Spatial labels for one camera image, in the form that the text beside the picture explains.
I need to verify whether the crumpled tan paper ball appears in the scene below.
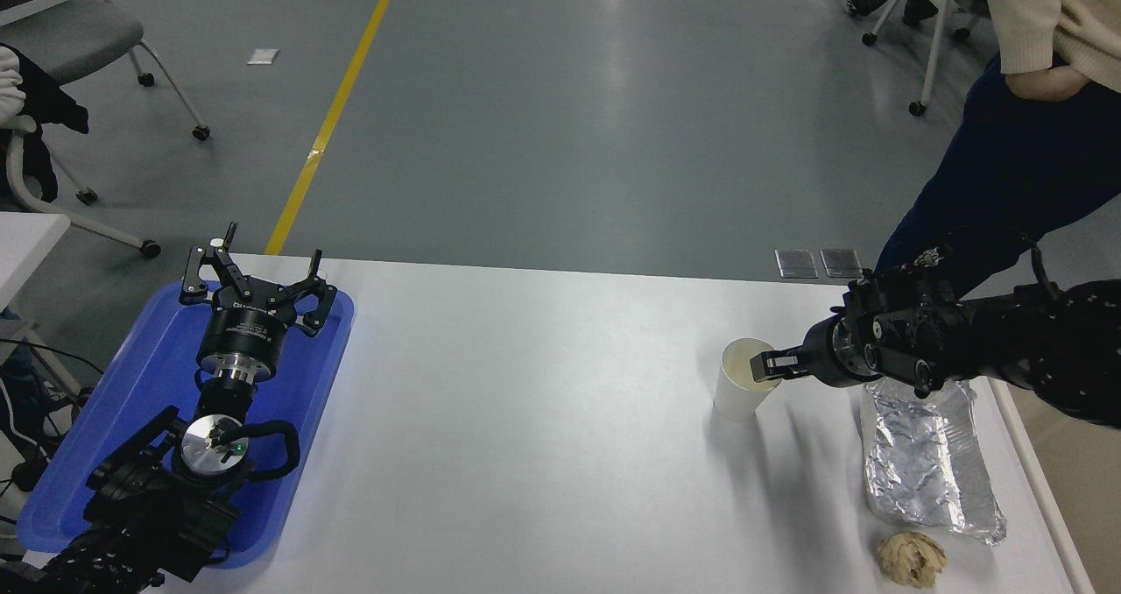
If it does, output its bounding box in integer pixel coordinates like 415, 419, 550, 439
877, 531, 948, 588

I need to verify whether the white-legged rolling chair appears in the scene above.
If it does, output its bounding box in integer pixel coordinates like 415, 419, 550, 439
861, 0, 992, 118

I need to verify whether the yellow floor tape line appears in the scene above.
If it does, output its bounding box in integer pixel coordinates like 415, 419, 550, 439
264, 0, 408, 256

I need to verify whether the standing person's hand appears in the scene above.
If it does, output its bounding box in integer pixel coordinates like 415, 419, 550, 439
1005, 63, 1092, 103

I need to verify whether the black cables bundle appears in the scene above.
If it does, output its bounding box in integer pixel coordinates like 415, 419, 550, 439
0, 338, 106, 525

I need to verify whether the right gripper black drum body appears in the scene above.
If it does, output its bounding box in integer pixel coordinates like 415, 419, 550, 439
799, 316, 881, 391

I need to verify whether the large pale bin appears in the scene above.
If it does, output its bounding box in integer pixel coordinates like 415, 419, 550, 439
988, 377, 1121, 594

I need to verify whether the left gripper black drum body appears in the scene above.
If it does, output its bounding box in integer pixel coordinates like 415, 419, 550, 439
196, 301, 297, 372

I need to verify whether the small white side table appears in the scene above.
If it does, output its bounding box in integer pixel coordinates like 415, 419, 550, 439
0, 212, 84, 398

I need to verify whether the crumpled silver foil tray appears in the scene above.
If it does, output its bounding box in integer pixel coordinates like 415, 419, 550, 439
860, 377, 1008, 547

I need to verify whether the standing person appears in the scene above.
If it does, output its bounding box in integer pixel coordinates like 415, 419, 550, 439
876, 0, 1121, 301

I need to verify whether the blue plastic tray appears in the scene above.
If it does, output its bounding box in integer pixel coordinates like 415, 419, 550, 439
16, 280, 356, 570

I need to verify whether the white paper cup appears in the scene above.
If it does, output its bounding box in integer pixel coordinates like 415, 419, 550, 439
712, 337, 785, 422

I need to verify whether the white-framed rolling chair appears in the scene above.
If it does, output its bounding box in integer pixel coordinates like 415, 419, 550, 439
4, 117, 163, 259

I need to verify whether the grey seat rolling chair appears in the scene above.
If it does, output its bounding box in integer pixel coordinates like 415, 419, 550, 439
0, 0, 212, 142

